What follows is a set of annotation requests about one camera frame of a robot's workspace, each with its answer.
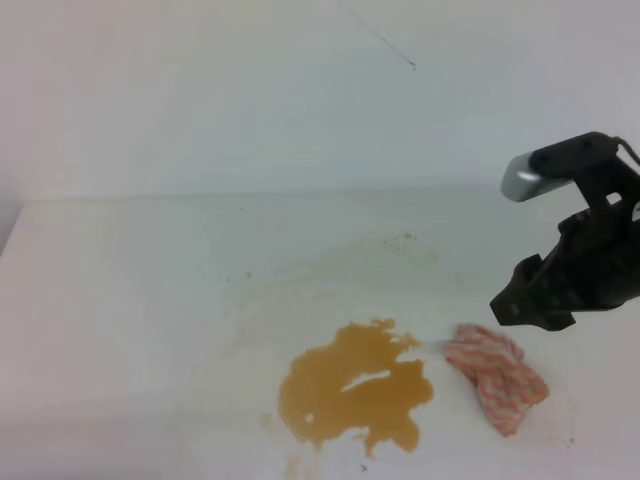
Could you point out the pink white striped rag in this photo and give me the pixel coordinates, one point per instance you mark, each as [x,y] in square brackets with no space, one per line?
[506,386]

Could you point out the brown coffee spill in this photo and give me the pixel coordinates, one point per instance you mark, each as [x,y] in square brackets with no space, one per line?
[358,381]

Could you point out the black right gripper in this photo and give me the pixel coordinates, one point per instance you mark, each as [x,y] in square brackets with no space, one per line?
[593,267]

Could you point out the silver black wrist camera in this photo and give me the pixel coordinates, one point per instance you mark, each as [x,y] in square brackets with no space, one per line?
[589,160]

